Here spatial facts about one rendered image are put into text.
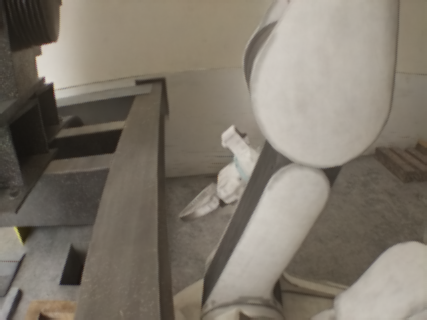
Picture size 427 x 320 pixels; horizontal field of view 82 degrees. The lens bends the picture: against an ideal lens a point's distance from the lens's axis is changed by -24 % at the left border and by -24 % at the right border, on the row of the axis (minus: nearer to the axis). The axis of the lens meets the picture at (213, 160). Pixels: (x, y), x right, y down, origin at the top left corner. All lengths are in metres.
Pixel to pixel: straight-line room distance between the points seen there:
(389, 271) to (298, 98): 0.18
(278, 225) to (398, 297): 0.21
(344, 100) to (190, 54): 1.75
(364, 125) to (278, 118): 0.09
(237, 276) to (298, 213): 0.14
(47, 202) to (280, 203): 0.80
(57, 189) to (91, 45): 1.25
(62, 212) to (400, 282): 0.95
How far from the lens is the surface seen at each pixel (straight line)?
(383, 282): 0.27
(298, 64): 0.28
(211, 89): 1.99
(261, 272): 0.46
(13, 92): 0.98
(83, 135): 1.24
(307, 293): 0.74
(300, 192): 0.38
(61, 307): 1.44
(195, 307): 0.86
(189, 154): 2.12
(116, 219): 0.67
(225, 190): 0.65
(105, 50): 2.03
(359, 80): 0.30
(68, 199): 0.99
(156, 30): 1.99
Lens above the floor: 1.04
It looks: 26 degrees down
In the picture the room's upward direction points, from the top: 3 degrees counter-clockwise
